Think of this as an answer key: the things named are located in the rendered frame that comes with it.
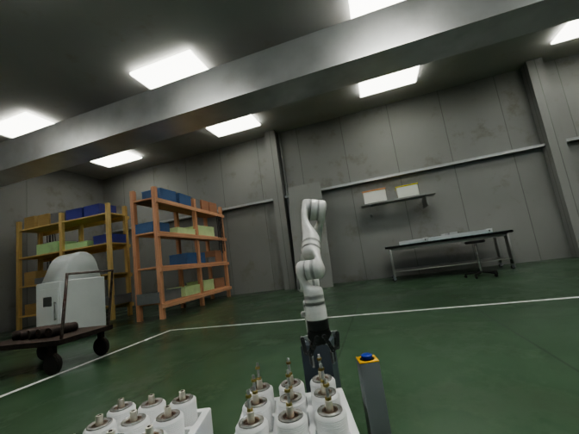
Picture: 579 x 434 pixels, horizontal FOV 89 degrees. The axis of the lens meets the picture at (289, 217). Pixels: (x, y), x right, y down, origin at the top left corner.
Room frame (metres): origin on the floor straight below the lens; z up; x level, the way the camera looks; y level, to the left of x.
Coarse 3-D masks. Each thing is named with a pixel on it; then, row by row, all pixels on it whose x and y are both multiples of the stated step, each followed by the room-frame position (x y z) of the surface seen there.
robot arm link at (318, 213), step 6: (312, 204) 1.21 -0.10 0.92; (318, 204) 1.21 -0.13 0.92; (324, 204) 1.22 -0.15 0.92; (312, 210) 1.21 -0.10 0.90; (318, 210) 1.21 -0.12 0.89; (324, 210) 1.22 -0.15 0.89; (312, 216) 1.23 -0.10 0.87; (318, 216) 1.22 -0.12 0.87; (324, 216) 1.23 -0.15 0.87; (318, 222) 1.27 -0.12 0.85; (318, 228) 1.28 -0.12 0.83; (318, 234) 1.29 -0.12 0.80
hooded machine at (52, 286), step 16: (64, 256) 4.54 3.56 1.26; (80, 256) 4.53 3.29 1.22; (48, 272) 4.48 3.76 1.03; (64, 272) 4.33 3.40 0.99; (48, 288) 4.31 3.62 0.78; (80, 288) 4.48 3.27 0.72; (96, 288) 4.71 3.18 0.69; (48, 304) 4.30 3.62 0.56; (80, 304) 4.47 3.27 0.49; (96, 304) 4.70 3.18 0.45; (48, 320) 4.31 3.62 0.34; (80, 320) 4.46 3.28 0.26; (96, 320) 4.69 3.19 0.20
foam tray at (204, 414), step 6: (204, 408) 1.25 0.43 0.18; (210, 408) 1.24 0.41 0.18; (198, 414) 1.23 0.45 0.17; (204, 414) 1.20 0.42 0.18; (210, 414) 1.24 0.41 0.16; (198, 420) 1.16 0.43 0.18; (204, 420) 1.17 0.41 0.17; (210, 420) 1.23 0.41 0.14; (192, 426) 1.12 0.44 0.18; (198, 426) 1.12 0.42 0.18; (204, 426) 1.17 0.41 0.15; (210, 426) 1.23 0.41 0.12; (186, 432) 1.11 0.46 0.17; (192, 432) 1.08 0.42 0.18; (198, 432) 1.11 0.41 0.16; (204, 432) 1.16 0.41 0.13; (210, 432) 1.22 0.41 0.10
